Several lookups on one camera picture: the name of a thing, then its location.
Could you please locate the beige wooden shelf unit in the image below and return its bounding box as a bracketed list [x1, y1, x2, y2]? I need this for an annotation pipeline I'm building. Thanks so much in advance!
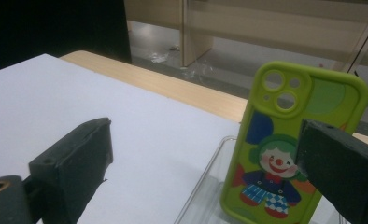
[124, 0, 368, 68]

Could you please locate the clear plastic tray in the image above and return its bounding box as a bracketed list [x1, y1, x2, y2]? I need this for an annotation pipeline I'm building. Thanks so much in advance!
[172, 134, 351, 224]

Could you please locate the clear plastic wrapper scrap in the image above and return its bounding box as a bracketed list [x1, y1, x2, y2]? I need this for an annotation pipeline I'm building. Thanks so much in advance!
[181, 60, 214, 80]

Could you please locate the green clown phone case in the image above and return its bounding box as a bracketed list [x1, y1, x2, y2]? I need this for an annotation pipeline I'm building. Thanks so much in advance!
[219, 61, 368, 224]

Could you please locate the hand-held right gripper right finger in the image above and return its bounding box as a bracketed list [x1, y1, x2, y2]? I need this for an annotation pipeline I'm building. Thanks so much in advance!
[295, 118, 368, 224]

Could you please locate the large crumpled plastic wrapper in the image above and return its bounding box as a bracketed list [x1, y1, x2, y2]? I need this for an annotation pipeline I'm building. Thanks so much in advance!
[149, 51, 169, 64]

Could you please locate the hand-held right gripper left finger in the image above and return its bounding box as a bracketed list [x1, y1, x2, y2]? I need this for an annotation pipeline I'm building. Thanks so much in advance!
[22, 117, 114, 224]

